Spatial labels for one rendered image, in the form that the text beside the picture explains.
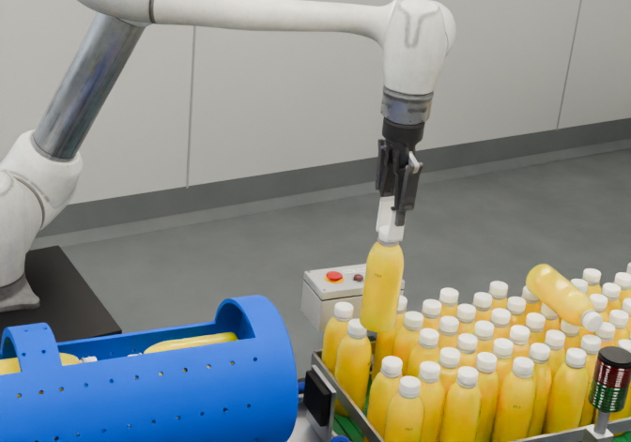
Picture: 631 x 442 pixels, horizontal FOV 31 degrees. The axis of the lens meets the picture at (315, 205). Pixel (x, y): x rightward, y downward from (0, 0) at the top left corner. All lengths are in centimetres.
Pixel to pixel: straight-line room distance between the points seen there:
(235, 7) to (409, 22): 32
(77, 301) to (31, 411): 64
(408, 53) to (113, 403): 77
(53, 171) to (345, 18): 74
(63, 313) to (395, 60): 93
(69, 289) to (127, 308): 201
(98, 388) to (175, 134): 329
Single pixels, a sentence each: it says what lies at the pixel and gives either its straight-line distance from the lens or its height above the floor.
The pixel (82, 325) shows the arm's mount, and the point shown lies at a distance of 245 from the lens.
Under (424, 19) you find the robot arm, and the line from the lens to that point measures 198.
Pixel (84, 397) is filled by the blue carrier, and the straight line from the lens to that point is 193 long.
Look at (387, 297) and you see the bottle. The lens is 218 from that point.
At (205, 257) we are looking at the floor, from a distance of 496.
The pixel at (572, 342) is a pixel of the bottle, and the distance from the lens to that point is 247.
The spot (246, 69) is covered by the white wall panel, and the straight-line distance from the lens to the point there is 521.
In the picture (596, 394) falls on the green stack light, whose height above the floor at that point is 119.
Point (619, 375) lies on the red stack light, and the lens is 205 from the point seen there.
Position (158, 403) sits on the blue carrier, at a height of 115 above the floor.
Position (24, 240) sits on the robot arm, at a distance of 246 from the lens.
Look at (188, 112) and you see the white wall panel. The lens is 514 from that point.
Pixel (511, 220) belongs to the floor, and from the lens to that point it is 567.
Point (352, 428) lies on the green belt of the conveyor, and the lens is 238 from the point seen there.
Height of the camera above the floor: 226
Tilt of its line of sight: 24 degrees down
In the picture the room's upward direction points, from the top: 6 degrees clockwise
